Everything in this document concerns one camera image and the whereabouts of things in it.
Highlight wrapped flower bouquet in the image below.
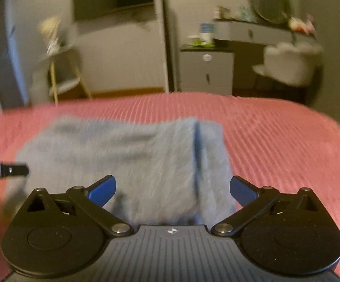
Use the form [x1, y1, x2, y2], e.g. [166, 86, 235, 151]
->
[37, 16, 64, 57]

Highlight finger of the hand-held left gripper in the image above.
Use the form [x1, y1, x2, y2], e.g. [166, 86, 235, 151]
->
[0, 162, 30, 180]

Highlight green and white packet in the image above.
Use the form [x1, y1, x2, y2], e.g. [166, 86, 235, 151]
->
[187, 35, 215, 48]

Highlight pink plush toy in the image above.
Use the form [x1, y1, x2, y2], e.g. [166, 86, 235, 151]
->
[303, 14, 317, 34]

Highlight white upholstered chair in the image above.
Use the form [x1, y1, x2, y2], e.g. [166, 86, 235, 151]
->
[251, 42, 324, 88]

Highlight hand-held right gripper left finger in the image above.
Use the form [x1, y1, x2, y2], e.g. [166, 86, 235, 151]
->
[26, 175, 134, 237]

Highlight grey vanity desk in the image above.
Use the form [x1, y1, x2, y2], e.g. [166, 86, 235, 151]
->
[213, 18, 318, 54]

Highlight grey bedside cabinet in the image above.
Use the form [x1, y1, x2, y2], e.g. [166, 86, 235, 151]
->
[180, 45, 235, 96]

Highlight grey towel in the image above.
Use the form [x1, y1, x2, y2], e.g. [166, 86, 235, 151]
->
[4, 116, 239, 227]

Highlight round yellow-legged side table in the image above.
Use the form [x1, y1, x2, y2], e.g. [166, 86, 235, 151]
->
[30, 45, 93, 107]

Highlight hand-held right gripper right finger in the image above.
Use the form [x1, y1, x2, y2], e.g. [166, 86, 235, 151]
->
[211, 175, 320, 237]

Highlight tall white standing panel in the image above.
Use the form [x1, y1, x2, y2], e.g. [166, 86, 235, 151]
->
[153, 0, 178, 93]

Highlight blue and white box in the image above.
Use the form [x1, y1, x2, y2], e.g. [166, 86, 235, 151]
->
[200, 23, 215, 43]

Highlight round vanity mirror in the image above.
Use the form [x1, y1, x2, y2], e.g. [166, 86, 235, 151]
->
[250, 0, 294, 26]

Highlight teal bottles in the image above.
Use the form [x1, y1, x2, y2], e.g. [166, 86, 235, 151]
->
[237, 5, 251, 22]

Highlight pink ribbed bedspread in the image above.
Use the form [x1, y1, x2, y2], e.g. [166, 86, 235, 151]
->
[0, 91, 340, 282]

